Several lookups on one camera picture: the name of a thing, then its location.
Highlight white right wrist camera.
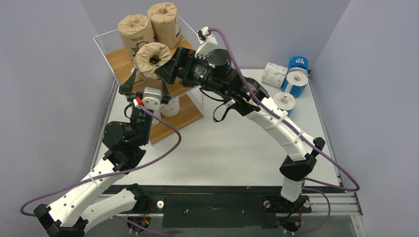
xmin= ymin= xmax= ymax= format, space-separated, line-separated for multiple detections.
xmin=195 ymin=26 xmax=218 ymax=59

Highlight blue white wrapped roll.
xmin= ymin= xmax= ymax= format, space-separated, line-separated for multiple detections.
xmin=281 ymin=70 xmax=309 ymax=98

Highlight white red-dotted toilet roll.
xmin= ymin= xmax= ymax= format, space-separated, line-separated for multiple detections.
xmin=159 ymin=97 xmax=180 ymax=117
xmin=151 ymin=110 xmax=161 ymax=127

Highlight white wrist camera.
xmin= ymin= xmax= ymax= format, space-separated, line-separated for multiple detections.
xmin=133 ymin=87 xmax=162 ymax=111
xmin=195 ymin=26 xmax=218 ymax=59

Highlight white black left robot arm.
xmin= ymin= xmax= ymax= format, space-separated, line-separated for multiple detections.
xmin=34 ymin=70 xmax=171 ymax=237

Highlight white floral tissue pack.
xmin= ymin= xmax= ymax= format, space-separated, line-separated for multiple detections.
xmin=261 ymin=62 xmax=288 ymax=88

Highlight brown roll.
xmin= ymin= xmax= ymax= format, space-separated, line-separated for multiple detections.
xmin=134 ymin=42 xmax=172 ymax=80
xmin=147 ymin=2 xmax=181 ymax=48
xmin=118 ymin=14 xmax=155 ymax=60

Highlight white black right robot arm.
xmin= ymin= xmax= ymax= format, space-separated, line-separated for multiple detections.
xmin=155 ymin=47 xmax=326 ymax=211

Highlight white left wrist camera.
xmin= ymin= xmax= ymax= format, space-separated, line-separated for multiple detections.
xmin=133 ymin=87 xmax=162 ymax=111

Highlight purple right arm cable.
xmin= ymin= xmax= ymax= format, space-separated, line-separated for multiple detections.
xmin=208 ymin=27 xmax=361 ymax=236

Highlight blue cartoon-face roll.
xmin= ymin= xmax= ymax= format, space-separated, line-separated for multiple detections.
xmin=288 ymin=56 xmax=309 ymax=76

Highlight white wire wooden shelf rack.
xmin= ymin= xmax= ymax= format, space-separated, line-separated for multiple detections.
xmin=94 ymin=16 xmax=204 ymax=145

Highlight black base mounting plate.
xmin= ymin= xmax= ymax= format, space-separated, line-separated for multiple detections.
xmin=98 ymin=185 xmax=346 ymax=230

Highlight blue toilet roll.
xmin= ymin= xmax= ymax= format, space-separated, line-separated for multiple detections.
xmin=273 ymin=92 xmax=296 ymax=116

